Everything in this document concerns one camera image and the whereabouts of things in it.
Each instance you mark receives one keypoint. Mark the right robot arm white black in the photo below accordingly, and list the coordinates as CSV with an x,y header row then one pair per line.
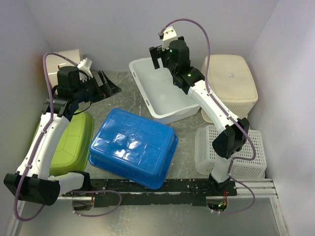
x,y
233,131

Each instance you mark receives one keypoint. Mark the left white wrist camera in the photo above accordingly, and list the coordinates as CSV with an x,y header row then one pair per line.
x,y
85,66

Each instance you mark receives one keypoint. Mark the large cream perforated basket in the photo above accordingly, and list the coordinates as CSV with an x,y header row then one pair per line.
x,y
230,78

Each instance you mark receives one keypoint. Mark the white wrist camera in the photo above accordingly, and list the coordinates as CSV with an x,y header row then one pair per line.
x,y
85,66
168,35

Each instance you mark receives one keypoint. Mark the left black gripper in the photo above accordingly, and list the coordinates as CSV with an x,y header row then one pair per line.
x,y
107,90

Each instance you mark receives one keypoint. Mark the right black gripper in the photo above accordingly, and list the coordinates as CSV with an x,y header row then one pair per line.
x,y
156,52

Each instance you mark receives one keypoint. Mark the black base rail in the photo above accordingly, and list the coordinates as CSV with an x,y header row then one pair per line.
x,y
194,191

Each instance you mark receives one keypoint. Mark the white plastic tub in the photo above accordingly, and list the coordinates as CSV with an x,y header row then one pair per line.
x,y
166,102

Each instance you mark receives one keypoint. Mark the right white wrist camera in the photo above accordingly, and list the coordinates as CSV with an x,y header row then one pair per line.
x,y
168,35

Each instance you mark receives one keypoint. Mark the blue plastic tub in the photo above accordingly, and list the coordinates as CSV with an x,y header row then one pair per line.
x,y
134,147

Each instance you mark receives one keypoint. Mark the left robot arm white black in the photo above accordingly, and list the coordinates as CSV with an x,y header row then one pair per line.
x,y
32,181

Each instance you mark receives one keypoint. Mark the green plastic tub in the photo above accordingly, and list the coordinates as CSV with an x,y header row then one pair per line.
x,y
60,145

